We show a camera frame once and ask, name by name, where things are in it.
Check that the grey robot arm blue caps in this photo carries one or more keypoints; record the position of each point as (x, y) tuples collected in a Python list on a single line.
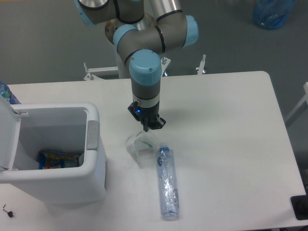
[(139, 50)]

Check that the blue snack wrapper in bin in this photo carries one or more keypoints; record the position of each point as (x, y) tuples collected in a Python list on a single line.
[(50, 159)]

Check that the white pedestal foot brackets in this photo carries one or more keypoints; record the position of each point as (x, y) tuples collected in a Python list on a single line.
[(112, 72)]

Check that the clear plastic wrapper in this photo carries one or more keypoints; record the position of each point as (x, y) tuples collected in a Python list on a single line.
[(139, 143)]

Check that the black device at table edge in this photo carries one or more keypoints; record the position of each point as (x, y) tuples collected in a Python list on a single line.
[(300, 206)]

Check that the small dark clip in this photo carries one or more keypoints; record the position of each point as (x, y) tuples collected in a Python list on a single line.
[(10, 214)]

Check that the blue labelled bottle at edge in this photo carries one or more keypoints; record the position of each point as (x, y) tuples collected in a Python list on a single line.
[(7, 94)]

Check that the blue plastic bag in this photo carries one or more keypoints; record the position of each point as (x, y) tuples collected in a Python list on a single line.
[(272, 14)]

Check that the white trash can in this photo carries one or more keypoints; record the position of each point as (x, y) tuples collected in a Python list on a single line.
[(25, 129)]

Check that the white frame at right edge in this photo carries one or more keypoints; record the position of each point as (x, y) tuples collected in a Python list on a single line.
[(298, 109)]

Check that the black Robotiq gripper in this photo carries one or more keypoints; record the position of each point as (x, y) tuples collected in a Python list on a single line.
[(149, 117)]

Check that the clear plastic water bottle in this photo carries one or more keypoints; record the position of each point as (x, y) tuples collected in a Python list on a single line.
[(167, 183)]

